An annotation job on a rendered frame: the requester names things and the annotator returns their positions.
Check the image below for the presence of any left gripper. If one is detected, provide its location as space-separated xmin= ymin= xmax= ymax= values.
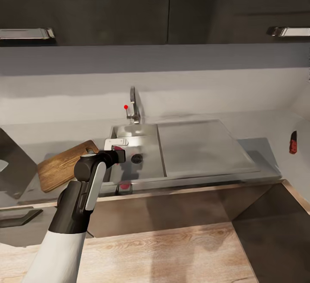
xmin=99 ymin=150 xmax=126 ymax=167

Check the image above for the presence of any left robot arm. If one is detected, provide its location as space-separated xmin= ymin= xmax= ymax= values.
xmin=21 ymin=138 xmax=129 ymax=283

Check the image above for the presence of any cutting board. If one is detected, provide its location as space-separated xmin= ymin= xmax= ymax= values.
xmin=37 ymin=140 xmax=99 ymax=193

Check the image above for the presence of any parer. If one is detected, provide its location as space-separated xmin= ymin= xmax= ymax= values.
xmin=290 ymin=131 xmax=297 ymax=153

